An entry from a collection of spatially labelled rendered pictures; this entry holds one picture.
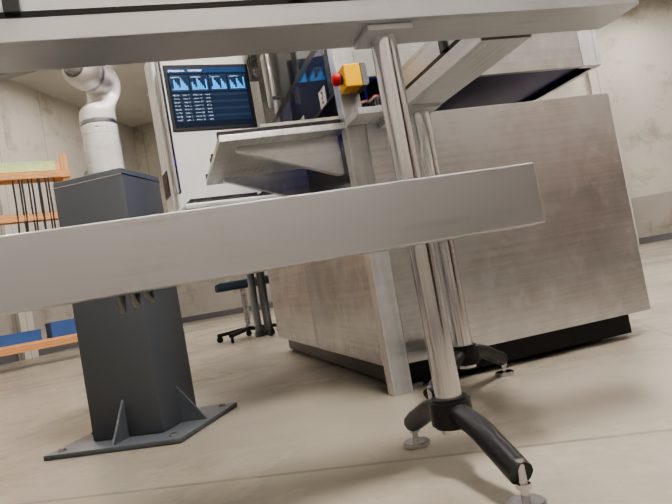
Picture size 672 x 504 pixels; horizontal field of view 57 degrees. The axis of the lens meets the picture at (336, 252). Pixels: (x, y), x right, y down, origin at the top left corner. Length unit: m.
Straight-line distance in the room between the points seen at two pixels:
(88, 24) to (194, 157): 1.85
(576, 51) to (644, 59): 11.39
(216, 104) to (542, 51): 1.47
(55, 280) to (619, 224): 1.90
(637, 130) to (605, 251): 11.20
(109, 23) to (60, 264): 0.39
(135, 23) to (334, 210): 0.45
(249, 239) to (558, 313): 1.40
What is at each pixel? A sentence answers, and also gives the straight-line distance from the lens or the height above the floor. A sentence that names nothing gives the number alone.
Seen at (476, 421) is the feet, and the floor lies 0.12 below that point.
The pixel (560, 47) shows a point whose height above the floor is 1.06.
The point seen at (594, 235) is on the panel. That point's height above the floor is 0.38.
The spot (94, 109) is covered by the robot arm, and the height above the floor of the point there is 1.09.
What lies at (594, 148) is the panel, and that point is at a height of 0.69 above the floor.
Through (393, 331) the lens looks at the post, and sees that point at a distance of 1.97.
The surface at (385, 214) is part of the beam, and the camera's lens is 1.12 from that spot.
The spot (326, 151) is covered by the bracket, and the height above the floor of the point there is 0.81.
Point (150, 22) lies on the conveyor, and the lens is 1.12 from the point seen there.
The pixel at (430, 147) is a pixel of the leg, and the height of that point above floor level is 0.72.
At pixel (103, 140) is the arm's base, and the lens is 2.23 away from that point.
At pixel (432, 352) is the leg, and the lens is 1.17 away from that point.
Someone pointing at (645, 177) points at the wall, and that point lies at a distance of 13.42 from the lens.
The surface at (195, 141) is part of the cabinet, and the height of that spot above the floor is 1.12.
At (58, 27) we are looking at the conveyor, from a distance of 1.13.
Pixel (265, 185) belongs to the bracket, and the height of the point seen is 0.81.
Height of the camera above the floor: 0.40
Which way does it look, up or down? 2 degrees up
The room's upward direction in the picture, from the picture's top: 10 degrees counter-clockwise
